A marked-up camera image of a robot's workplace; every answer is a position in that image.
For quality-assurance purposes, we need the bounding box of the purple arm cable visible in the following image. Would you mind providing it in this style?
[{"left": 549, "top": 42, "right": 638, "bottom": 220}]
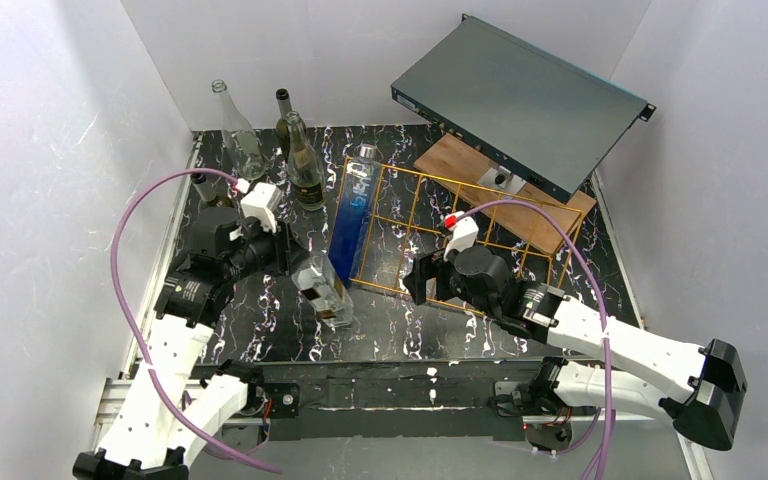
[
  {"left": 109, "top": 167, "right": 284, "bottom": 476},
  {"left": 463, "top": 198, "right": 617, "bottom": 480}
]

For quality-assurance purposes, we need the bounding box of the dark green wine bottle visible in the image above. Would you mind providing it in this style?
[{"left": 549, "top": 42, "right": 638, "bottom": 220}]
[{"left": 275, "top": 88, "right": 292, "bottom": 157}]

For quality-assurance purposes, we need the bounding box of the clear square liquor bottle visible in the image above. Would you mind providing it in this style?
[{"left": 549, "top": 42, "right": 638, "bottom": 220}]
[{"left": 291, "top": 252, "right": 353, "bottom": 329}]

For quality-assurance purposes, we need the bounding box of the grey rack-mount network switch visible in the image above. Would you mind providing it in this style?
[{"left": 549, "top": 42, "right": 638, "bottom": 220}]
[{"left": 391, "top": 15, "right": 656, "bottom": 203}]

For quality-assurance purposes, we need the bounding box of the blue tall glass bottle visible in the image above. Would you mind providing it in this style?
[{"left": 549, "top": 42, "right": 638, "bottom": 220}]
[{"left": 328, "top": 143, "right": 381, "bottom": 288}]

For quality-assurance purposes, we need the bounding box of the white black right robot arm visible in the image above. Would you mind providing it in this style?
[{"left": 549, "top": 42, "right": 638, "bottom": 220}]
[{"left": 402, "top": 246, "right": 748, "bottom": 451}]

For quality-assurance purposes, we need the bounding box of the green bottle near left wall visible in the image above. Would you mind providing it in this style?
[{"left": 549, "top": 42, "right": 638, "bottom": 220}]
[{"left": 190, "top": 173, "right": 237, "bottom": 212}]

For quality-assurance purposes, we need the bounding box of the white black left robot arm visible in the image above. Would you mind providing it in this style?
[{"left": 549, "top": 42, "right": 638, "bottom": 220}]
[{"left": 72, "top": 207, "right": 291, "bottom": 479}]

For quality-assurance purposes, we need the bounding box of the clear labelled wine bottle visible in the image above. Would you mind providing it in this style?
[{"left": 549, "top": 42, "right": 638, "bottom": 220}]
[{"left": 285, "top": 111, "right": 325, "bottom": 211}]

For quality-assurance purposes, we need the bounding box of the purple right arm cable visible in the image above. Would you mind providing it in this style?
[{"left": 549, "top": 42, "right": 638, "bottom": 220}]
[{"left": 463, "top": 198, "right": 617, "bottom": 480}]

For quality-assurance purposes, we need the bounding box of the wooden board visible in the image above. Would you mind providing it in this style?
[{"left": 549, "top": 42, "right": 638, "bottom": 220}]
[{"left": 414, "top": 133, "right": 597, "bottom": 256}]

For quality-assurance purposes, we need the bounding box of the grey metal bracket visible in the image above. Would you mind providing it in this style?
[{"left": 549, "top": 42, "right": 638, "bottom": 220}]
[{"left": 478, "top": 165, "right": 527, "bottom": 199}]

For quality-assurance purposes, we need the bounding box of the gold wire wine rack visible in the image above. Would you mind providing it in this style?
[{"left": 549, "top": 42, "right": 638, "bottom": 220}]
[{"left": 329, "top": 157, "right": 595, "bottom": 315}]

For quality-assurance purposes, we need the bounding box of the clear tall empty bottle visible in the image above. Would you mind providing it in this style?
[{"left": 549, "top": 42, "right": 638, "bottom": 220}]
[{"left": 211, "top": 79, "right": 267, "bottom": 182}]

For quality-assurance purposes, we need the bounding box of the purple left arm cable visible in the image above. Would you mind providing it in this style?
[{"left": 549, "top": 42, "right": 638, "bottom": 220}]
[{"left": 109, "top": 167, "right": 284, "bottom": 476}]

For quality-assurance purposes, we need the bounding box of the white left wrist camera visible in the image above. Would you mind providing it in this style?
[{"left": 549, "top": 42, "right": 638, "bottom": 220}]
[{"left": 233, "top": 178, "right": 283, "bottom": 233}]

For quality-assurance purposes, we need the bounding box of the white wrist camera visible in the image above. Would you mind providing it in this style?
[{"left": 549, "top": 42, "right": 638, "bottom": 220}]
[
  {"left": 443, "top": 211, "right": 479, "bottom": 261},
  {"left": 233, "top": 178, "right": 283, "bottom": 233}
]

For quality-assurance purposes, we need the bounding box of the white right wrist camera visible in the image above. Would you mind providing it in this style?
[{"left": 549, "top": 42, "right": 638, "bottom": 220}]
[{"left": 443, "top": 211, "right": 479, "bottom": 261}]

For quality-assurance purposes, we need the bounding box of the aluminium frame rail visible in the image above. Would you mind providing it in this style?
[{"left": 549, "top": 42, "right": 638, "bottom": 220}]
[{"left": 82, "top": 132, "right": 717, "bottom": 480}]

